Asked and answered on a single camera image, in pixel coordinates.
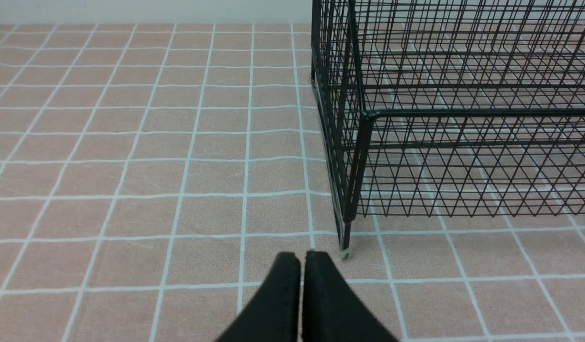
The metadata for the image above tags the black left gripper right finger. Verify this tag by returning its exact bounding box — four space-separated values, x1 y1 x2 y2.
302 251 397 342

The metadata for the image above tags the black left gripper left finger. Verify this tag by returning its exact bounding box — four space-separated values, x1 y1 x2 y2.
217 252 301 342

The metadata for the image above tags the pink grid tablecloth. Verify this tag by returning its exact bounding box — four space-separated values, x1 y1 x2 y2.
0 24 585 342

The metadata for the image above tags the black wire mesh rack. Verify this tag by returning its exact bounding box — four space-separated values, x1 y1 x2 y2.
311 0 585 258

